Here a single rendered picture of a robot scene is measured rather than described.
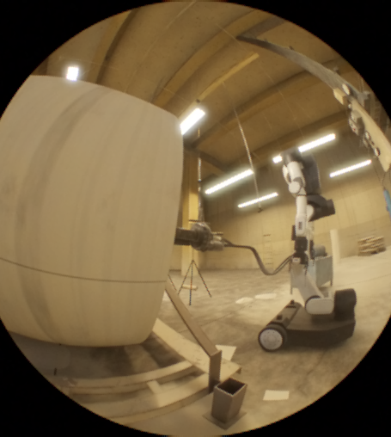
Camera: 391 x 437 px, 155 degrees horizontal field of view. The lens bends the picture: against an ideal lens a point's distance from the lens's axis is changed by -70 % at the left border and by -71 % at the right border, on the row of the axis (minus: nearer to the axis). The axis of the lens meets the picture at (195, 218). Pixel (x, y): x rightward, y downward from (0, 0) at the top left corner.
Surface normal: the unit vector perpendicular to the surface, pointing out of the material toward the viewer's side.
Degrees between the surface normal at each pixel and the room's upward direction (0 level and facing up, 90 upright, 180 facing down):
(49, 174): 97
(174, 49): 180
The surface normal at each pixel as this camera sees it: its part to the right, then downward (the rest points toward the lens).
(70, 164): 0.63, -0.10
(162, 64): 0.00, 0.96
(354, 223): -0.77, -0.18
